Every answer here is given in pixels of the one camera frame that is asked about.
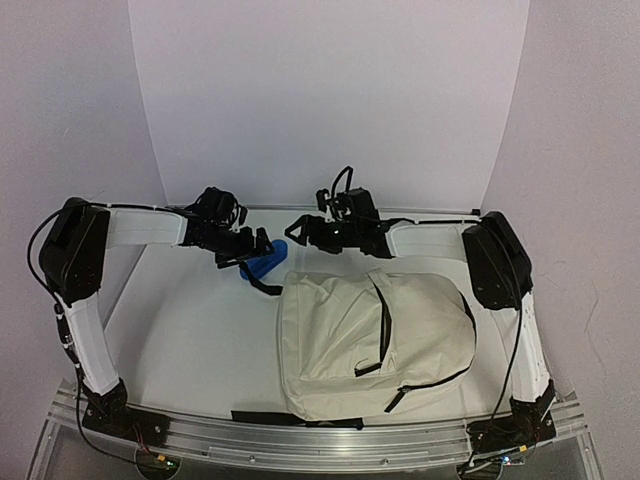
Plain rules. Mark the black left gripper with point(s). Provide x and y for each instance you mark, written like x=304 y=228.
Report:
x=247 y=250

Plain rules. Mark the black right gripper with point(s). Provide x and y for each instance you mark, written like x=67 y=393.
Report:
x=314 y=230

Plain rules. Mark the blue pencil case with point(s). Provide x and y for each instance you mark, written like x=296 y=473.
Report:
x=262 y=266

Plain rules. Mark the cream white backpack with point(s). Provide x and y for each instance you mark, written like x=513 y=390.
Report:
x=368 y=345

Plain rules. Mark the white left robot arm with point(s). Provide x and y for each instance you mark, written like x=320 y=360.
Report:
x=71 y=261

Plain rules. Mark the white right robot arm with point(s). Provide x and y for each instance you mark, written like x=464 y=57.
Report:
x=500 y=273

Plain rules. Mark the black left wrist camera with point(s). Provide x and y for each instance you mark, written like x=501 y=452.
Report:
x=221 y=208

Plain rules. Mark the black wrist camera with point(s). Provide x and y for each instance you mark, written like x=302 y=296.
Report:
x=221 y=208
x=342 y=203

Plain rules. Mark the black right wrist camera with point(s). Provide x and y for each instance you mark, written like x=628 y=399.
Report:
x=342 y=203

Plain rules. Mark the aluminium front rail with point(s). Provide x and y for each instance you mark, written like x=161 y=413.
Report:
x=287 y=446

